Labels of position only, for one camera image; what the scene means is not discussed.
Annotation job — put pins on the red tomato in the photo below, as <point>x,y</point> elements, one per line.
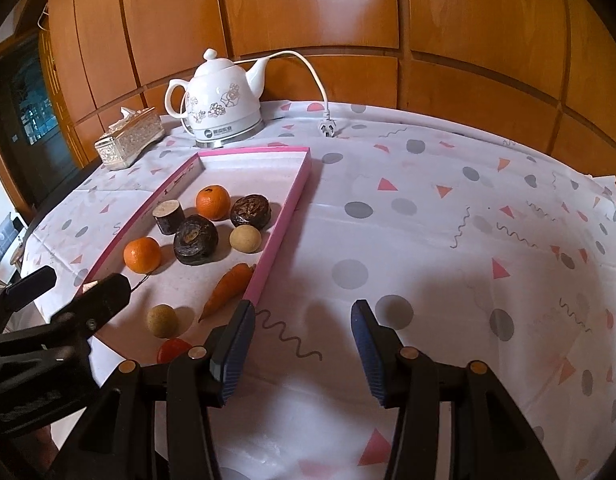
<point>171,351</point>

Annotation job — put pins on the dark glass door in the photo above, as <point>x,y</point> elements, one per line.
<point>32,120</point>

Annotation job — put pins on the orange mandarin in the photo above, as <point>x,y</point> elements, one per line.
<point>212,202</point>
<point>142,255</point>

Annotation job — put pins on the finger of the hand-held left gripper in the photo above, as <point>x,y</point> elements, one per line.
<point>27,287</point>
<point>102,300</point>

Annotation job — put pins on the white patterned tablecloth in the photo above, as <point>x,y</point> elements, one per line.
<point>438,240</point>

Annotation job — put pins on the short sugarcane piece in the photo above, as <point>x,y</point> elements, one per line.
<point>168,217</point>

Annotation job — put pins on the orange carrot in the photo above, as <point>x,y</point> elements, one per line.
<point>227,287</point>

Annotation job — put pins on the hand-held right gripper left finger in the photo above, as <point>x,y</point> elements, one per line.
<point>237,350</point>

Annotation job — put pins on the silver patterned tissue box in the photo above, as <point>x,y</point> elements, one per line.
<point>130,140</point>

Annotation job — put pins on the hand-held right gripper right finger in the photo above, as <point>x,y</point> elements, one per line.
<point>369,350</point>

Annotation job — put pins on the white ceramic electric kettle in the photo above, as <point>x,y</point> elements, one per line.
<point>222,95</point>

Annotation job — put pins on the pink shallow tray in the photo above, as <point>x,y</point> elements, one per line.
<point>248,175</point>

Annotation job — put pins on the dark brown round fruit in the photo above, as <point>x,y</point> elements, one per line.
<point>195,240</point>
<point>250,211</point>

